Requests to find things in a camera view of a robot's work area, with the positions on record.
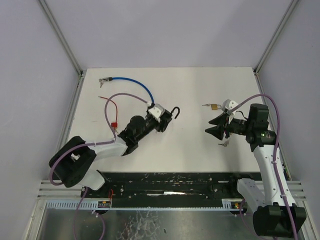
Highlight silver keys of long padlock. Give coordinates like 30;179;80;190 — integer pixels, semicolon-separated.
218;140;230;147

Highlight small brass padlock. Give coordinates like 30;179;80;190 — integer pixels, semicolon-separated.
210;103;222;111

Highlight black padlock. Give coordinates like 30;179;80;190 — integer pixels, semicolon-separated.
170;106;181;119

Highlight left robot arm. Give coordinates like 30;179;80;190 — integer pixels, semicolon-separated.
48;110;172;191

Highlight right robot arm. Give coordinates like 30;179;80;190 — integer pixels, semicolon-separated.
205;99;307;238

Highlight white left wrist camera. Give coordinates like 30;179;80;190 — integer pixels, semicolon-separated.
147;103;165;123

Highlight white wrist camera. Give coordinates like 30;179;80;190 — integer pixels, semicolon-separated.
147;103;165;123
221;99;239;117

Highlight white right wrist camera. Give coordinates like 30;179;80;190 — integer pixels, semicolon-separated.
221;99;239;117

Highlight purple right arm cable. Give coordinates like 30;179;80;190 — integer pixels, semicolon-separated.
231;93;300;240

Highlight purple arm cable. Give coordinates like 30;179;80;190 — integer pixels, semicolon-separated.
48;92;152;186
231;93;300;240

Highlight red cable padlock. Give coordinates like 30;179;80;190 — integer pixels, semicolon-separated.
98;95;119;130

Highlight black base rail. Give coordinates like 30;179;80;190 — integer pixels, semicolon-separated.
85;172;262;199

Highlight blue cable lock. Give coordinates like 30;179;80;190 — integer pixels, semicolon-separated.
101;77;155;104

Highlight keys of blue cable lock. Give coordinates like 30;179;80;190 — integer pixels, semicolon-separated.
99;78;105;88

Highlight left aluminium frame post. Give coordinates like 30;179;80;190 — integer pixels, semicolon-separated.
37;0;85;76

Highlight aluminium frame post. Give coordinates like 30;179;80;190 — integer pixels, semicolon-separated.
253;0;301;75
37;0;85;76

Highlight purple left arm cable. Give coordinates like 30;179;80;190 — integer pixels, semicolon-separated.
48;92;152;186

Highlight right aluminium frame post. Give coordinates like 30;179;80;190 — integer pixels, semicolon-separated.
253;0;301;75

